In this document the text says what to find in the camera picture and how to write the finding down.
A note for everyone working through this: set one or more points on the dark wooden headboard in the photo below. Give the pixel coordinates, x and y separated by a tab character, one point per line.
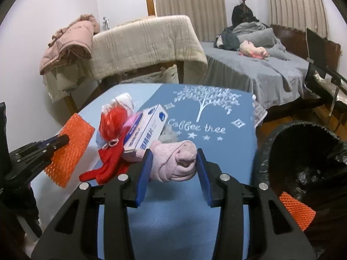
295	42

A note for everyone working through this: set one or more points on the beige curtain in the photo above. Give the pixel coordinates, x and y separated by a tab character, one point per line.
189	0
295	2

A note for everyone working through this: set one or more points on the blue printed tablecloth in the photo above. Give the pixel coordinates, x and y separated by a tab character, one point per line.
217	154

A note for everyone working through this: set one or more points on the pink sock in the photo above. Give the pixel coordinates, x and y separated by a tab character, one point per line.
173	162

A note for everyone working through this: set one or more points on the silver cushion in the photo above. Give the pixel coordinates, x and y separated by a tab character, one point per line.
322	80

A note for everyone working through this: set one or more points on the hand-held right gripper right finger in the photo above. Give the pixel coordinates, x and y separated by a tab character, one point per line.
203	178

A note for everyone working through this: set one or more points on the red and white plastic bag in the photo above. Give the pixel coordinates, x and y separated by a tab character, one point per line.
112	122

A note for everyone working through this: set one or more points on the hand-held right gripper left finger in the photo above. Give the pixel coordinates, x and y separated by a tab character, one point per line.
143	178

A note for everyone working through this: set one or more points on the beige covered chair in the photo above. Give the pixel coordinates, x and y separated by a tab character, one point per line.
141	43

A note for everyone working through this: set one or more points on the red cloth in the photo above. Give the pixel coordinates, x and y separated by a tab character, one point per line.
108	165

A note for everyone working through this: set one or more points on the small grey wall fixture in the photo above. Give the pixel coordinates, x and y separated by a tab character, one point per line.
105	23

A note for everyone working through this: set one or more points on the dark clothes pile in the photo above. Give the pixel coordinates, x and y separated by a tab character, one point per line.
229	39

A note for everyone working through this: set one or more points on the grey quilted mat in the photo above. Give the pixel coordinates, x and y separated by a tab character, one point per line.
259	111

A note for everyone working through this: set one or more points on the black trash bin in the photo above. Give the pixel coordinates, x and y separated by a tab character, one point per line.
298	151

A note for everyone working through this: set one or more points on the black mesh chair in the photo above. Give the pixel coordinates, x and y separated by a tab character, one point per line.
314	46

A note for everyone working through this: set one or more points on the grey fluff ball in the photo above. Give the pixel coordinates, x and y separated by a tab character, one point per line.
168	135

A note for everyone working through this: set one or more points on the wooden coat rack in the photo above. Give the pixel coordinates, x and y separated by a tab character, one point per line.
242	10

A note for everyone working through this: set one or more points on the wooden chair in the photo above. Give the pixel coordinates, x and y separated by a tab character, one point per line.
165	66

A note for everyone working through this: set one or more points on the pink padded jacket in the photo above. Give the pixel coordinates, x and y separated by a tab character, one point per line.
67	43

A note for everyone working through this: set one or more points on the orange foam net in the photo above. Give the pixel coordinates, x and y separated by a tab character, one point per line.
74	143
296	212

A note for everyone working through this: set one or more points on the pink packet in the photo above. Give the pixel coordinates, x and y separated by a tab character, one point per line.
132	120

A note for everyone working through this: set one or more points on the bed with grey sheet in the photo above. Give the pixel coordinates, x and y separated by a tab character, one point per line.
244	70

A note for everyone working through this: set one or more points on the white box with blue print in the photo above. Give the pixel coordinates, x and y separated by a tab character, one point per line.
147	124

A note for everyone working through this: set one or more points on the cream cloth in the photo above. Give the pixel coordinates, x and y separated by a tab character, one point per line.
57	86

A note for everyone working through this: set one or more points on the grey duvet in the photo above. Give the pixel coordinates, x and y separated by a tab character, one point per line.
260	36

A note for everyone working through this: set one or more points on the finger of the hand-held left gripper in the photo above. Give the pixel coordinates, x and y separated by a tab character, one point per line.
62	139

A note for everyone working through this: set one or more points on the pink plush toy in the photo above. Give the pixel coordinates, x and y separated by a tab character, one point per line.
252	49

